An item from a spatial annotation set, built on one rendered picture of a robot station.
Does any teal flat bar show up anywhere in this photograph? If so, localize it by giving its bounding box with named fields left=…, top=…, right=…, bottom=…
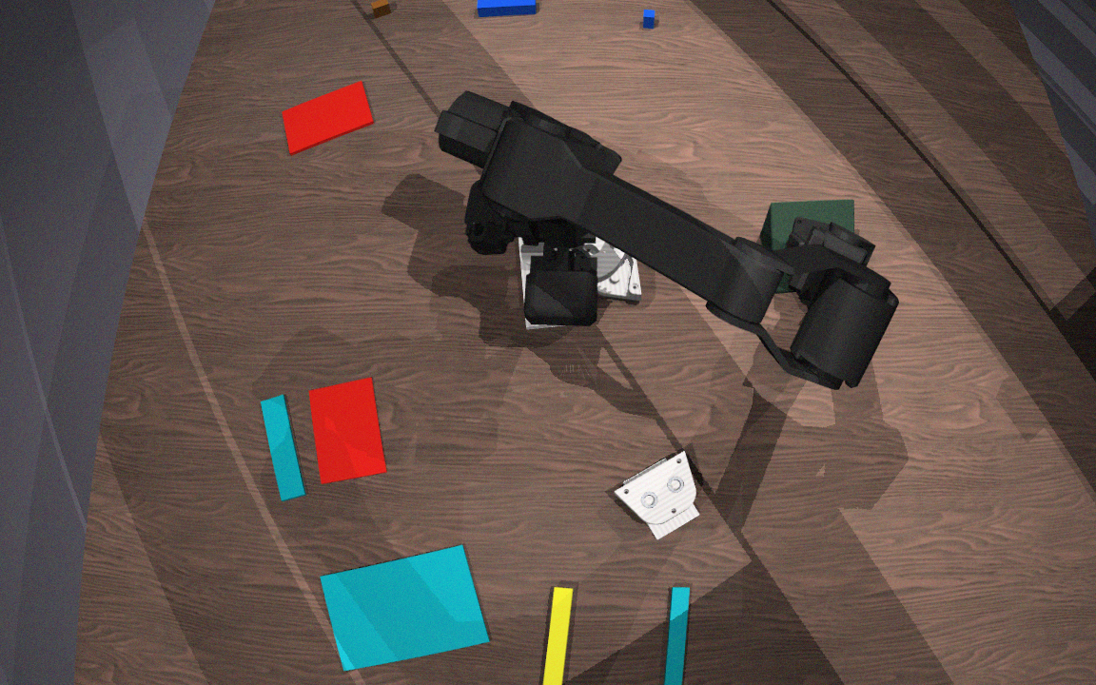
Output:
left=663, top=587, right=690, bottom=685

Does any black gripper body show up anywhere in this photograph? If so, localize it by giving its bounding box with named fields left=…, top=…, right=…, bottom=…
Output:
left=524, top=222, right=598, bottom=326

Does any cyan flat bar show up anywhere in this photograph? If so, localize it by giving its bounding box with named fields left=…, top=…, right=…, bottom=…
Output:
left=261, top=393, right=306, bottom=501

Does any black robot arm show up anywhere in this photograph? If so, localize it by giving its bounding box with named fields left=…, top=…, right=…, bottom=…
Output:
left=434, top=90, right=899, bottom=390

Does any yellow flat bar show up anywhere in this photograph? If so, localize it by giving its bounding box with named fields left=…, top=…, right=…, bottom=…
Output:
left=543, top=587, right=573, bottom=685

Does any cyan flat rectangular plate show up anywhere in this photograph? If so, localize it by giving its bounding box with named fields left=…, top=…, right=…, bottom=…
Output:
left=320, top=545, right=490, bottom=671

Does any blue rectangular block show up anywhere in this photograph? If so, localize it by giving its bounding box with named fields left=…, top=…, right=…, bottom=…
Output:
left=477, top=0, right=536, bottom=18

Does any red flat rectangular plate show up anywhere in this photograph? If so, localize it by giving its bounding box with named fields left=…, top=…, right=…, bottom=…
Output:
left=309, top=378, right=387, bottom=484
left=282, top=81, right=374, bottom=155

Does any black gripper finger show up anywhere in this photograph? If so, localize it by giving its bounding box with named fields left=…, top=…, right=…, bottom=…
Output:
left=530, top=256, right=597, bottom=275

